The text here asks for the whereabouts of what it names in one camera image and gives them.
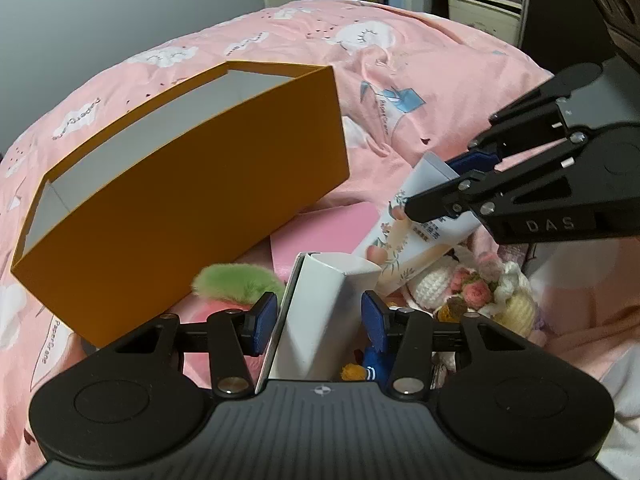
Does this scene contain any white rectangular box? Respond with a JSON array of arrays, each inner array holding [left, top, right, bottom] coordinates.
[[255, 252, 381, 391]]

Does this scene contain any orange cardboard box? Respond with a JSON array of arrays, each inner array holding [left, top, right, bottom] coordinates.
[[11, 60, 349, 347]]

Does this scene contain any white storage bin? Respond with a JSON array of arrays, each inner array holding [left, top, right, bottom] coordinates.
[[447, 0, 522, 46]]

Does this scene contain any crocheted flower bouquet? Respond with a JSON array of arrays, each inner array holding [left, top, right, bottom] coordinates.
[[400, 246, 544, 344]]

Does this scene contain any pink patterned duvet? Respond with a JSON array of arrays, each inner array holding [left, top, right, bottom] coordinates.
[[1, 0, 639, 479]]

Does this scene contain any white cream tube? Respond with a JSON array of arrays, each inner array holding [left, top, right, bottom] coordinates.
[[354, 153, 480, 296]]

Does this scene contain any green pink fluffy toy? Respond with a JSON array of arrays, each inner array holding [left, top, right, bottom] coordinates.
[[190, 263, 285, 322]]

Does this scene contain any pink flat pouch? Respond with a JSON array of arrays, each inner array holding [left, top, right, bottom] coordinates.
[[270, 202, 378, 282]]

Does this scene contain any blue yellow duck toy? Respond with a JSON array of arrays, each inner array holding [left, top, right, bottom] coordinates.
[[340, 346, 395, 389]]

